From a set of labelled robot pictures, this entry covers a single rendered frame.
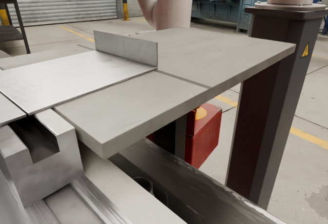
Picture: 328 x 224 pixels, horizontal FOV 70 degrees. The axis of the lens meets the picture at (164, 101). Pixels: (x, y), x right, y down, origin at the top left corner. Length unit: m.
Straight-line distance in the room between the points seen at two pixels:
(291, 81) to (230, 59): 0.58
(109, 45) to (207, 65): 0.09
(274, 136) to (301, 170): 0.93
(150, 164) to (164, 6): 0.39
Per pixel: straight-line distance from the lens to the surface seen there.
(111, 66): 0.20
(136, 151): 0.30
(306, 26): 0.77
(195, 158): 0.55
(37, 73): 0.20
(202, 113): 0.57
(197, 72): 0.19
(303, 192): 1.64
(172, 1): 0.57
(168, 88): 0.15
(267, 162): 0.94
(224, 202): 0.25
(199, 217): 0.20
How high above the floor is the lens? 1.06
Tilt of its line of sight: 27 degrees down
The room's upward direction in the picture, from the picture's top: straight up
